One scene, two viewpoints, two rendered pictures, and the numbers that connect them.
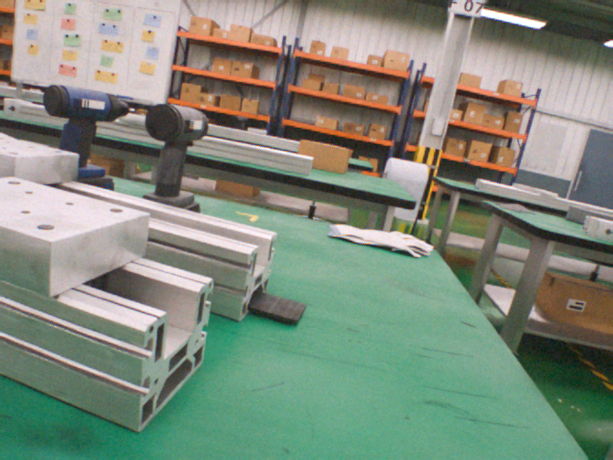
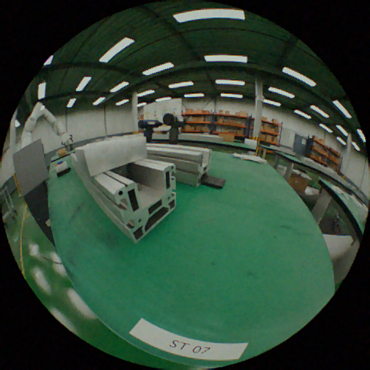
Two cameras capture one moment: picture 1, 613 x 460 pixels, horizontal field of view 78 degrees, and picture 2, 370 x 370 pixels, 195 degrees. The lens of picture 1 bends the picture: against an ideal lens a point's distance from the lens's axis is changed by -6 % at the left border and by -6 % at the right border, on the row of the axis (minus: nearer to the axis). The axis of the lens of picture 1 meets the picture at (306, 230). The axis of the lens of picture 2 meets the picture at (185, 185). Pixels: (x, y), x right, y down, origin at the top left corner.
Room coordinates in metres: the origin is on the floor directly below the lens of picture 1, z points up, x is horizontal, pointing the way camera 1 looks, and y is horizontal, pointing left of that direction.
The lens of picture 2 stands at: (0.17, 0.00, 0.91)
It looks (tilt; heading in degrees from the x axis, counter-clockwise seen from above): 28 degrees down; 20
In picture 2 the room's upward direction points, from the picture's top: 2 degrees clockwise
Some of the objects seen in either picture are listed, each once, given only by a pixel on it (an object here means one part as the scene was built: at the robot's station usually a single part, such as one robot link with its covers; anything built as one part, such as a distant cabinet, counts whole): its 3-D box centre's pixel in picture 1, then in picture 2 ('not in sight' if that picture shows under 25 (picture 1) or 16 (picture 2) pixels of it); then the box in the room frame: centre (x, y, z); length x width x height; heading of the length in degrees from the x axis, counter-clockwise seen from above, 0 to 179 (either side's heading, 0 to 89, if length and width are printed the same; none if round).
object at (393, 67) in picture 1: (342, 111); (230, 128); (10.24, -0.28, 1.59); 2.83 x 0.98 x 3.17; 87
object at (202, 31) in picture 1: (225, 88); (197, 125); (10.42, 2.72, 1.58); 2.83 x 0.98 x 3.15; 87
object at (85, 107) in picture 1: (93, 145); (153, 135); (0.79, 0.46, 0.89); 0.20 x 0.08 x 0.22; 159
